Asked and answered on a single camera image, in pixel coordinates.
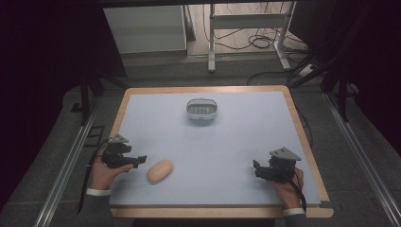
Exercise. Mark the small white basket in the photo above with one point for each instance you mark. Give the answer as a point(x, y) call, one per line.
point(201, 110)

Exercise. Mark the person's left hand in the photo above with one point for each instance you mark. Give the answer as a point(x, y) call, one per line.
point(104, 175)

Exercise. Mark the person's right hand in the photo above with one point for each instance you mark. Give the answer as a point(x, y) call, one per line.
point(288, 194)

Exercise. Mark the white cabinet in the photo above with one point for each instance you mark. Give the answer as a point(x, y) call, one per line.
point(148, 30)

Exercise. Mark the black metal stand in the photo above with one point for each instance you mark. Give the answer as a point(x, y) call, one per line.
point(85, 101)

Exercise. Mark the light blue table mat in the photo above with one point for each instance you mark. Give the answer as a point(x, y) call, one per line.
point(220, 151)

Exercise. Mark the tan oval bread roll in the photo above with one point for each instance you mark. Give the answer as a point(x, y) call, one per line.
point(160, 171)

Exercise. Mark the white metal table frame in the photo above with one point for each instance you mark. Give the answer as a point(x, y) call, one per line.
point(249, 21)

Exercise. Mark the aluminium rail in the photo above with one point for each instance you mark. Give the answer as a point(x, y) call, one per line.
point(63, 176)
point(362, 157)

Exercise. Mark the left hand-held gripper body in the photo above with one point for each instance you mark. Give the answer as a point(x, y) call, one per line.
point(114, 153)

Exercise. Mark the white power strip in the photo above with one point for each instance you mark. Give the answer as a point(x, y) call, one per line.
point(306, 70)

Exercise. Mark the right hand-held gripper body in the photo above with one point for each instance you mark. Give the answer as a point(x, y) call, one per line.
point(280, 165)

